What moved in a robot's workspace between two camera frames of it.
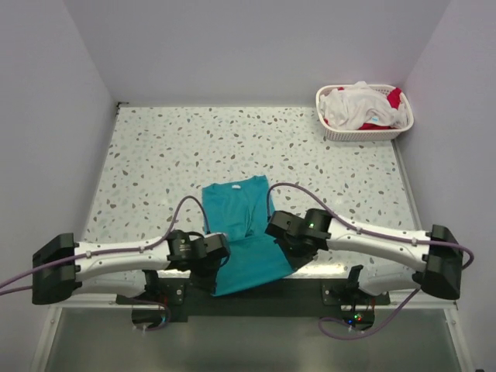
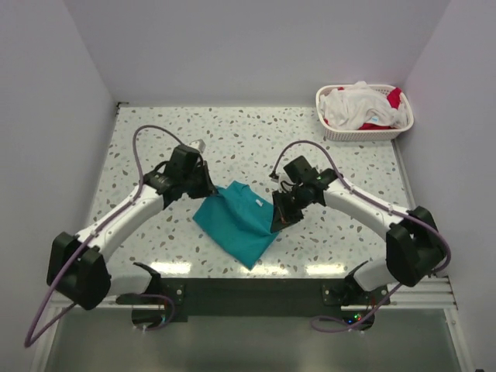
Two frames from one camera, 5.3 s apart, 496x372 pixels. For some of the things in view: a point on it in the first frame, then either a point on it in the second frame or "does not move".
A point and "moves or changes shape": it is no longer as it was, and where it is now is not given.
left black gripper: (208, 283) to (208, 188)
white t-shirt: (360, 104) does not move
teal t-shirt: (239, 209) moves or changes shape
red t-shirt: (394, 95) does not move
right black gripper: (296, 263) to (282, 217)
